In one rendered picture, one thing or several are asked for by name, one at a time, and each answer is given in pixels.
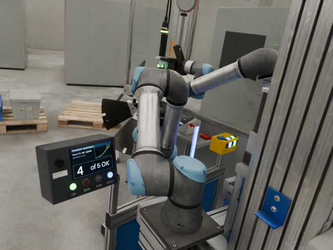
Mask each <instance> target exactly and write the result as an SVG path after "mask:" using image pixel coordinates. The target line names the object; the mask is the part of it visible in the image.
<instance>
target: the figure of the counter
mask: <svg viewBox="0 0 333 250"><path fill-rule="evenodd" d="M73 174H74V179H77V178H81V177H84V176H87V168H86V162H85V163H81V164H77V165H73Z"/></svg>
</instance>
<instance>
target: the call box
mask: <svg viewBox="0 0 333 250"><path fill-rule="evenodd" d="M219 135H221V136H224V138H225V139H226V138H228V137H231V136H233V135H231V134H229V133H226V132H225V133H222V134H218V135H215V136H212V138H211V143H210V148H209V149H210V150H212V151H214V152H216V153H218V154H220V155H224V154H226V153H229V152H231V151H234V150H235V149H236V145H234V146H231V147H228V148H225V147H226V144H227V143H230V142H233V141H236V140H238V137H235V138H232V139H227V141H225V140H224V139H219V138H218V136H219Z"/></svg>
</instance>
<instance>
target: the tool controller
mask: <svg viewBox="0 0 333 250"><path fill-rule="evenodd" d="M35 149H36V157H37V164H38V172H39V180H40V187H41V195H42V197H43V198H44V199H46V200H47V201H48V202H50V203H51V204H53V205H55V204H58V203H61V202H64V201H67V200H70V199H73V198H75V197H78V196H81V195H84V194H87V193H90V192H93V191H95V190H98V189H101V188H104V187H107V186H110V185H113V184H116V183H118V178H117V166H116V154H115V143H114V137H113V136H109V135H104V134H95V135H90V136H85V137H79V138H74V139H69V140H64V141H59V142H53V143H48V144H43V145H38V146H36V147H35ZM85 162H86V168H87V176H84V177H81V178H77V179H74V174H73V165H77V164H81V163H85ZM109 171H111V172H112V173H113V176H112V177H111V178H108V177H107V173H108V172H109ZM97 175H101V176H102V179H101V181H100V182H96V181H95V177H96V176H97ZM84 179H89V181H90V183H89V184H88V185H87V186H84V185H83V184H82V183H83V180H84ZM71 183H76V185H77V187H76V189H75V190H70V189H69V185H70V184H71Z"/></svg>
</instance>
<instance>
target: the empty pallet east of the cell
mask: <svg viewBox="0 0 333 250"><path fill-rule="evenodd" d="M71 120H74V121H85V122H93V126H88V125H72V124H69V122H70V121H71ZM103 123H104V122H103V118H102V104H101V103H94V102H84V101H74V100H73V101H72V102H71V103H70V104H69V105H68V107H67V108H66V109H65V110H64V111H63V112H62V114H61V115H60V116H59V117H58V126H64V127H75V128H89V129H99V130H107V129H106V127H103ZM119 130H120V128H111V129H109V131H119Z"/></svg>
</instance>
